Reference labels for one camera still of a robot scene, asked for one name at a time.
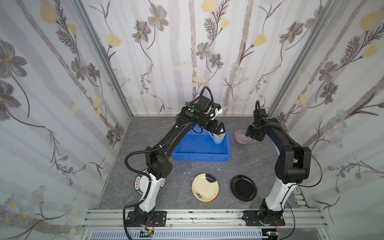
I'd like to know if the orange plate under cream plate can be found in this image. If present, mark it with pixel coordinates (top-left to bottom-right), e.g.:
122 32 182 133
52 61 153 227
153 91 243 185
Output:
199 181 220 203

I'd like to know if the green rimmed white plate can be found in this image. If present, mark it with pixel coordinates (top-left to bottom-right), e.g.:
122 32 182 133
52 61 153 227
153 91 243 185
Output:
134 174 166 197

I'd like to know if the light blue mug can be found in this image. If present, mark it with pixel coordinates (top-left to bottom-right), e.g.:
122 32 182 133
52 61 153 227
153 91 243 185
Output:
209 132 226 145

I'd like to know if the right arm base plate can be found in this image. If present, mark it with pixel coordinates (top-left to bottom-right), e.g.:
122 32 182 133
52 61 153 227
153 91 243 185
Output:
242 210 286 227

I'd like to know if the cream plate with black mark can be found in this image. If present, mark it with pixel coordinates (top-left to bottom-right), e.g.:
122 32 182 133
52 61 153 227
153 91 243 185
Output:
192 173 220 203

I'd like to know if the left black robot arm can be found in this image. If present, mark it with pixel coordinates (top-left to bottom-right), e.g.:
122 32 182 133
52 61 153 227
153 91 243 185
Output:
134 104 225 226

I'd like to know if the white cable duct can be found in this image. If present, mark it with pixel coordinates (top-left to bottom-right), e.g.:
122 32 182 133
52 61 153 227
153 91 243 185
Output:
90 229 268 240

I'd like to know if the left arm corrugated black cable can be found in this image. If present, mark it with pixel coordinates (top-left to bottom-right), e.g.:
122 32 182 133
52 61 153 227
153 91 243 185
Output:
122 148 152 240

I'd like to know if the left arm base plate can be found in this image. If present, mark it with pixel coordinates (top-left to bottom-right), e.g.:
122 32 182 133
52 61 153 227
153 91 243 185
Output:
125 211 167 227

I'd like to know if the blue plastic bin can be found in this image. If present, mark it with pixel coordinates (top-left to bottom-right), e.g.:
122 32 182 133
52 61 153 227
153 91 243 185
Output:
172 126 231 162

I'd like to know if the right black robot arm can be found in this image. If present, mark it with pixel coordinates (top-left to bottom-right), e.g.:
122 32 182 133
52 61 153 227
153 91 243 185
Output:
246 108 311 226

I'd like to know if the purple ceramic bowl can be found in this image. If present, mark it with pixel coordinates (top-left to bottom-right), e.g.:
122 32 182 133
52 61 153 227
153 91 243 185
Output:
235 129 251 145

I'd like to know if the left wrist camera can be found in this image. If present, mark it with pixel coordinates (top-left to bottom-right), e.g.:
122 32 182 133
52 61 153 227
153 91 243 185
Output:
209 104 223 119

